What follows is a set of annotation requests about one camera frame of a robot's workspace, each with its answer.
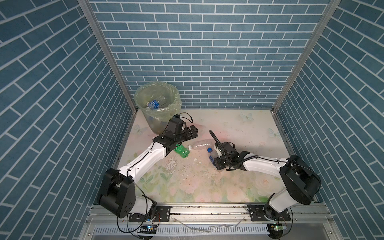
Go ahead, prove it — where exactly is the clear bottle blue cap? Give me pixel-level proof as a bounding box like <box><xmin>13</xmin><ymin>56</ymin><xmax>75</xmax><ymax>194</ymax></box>
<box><xmin>207</xmin><ymin>148</ymin><xmax>219</xmax><ymax>167</ymax></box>

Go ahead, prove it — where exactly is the crushed clear bottle white cap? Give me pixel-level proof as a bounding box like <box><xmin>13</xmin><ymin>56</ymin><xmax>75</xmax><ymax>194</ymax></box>
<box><xmin>188</xmin><ymin>139</ymin><xmax>215</xmax><ymax>151</ymax></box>

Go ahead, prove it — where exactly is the blue label Pocari bottle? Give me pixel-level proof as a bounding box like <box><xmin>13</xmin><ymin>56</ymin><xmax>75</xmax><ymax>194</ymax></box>
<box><xmin>147</xmin><ymin>96</ymin><xmax>167</xmax><ymax>110</ymax></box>

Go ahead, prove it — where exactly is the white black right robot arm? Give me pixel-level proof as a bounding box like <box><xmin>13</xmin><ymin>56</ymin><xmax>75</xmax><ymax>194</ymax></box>
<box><xmin>208</xmin><ymin>142</ymin><xmax>321</xmax><ymax>221</ymax></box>

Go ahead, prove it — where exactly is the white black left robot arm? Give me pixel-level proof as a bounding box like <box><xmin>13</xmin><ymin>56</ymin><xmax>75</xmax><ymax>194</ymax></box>
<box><xmin>98</xmin><ymin>115</ymin><xmax>198</xmax><ymax>221</ymax></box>

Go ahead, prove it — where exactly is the mesh bin with green bag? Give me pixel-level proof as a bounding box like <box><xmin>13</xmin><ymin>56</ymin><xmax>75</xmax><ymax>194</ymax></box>
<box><xmin>134</xmin><ymin>82</ymin><xmax>182</xmax><ymax>135</ymax></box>

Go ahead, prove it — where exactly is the green soda bottle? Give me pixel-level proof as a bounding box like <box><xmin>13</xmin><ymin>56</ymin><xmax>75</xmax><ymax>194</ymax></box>
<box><xmin>175</xmin><ymin>145</ymin><xmax>190</xmax><ymax>159</ymax></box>

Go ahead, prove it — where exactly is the black corrugated cable hose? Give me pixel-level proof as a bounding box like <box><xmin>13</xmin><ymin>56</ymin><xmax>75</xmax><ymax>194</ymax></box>
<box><xmin>208</xmin><ymin>129</ymin><xmax>232</xmax><ymax>166</ymax></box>

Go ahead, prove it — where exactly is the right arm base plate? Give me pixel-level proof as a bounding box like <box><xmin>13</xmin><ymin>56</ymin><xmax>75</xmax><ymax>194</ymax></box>
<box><xmin>246</xmin><ymin>204</ymin><xmax>292</xmax><ymax>222</ymax></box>

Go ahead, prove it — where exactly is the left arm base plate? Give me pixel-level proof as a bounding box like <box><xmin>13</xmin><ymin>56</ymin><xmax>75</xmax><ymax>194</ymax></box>
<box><xmin>128</xmin><ymin>206</ymin><xmax>171</xmax><ymax>223</ymax></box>

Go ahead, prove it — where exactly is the aluminium mounting rail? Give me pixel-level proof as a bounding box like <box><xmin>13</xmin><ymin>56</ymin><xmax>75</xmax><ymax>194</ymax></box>
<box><xmin>86</xmin><ymin>203</ymin><xmax>333</xmax><ymax>225</ymax></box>

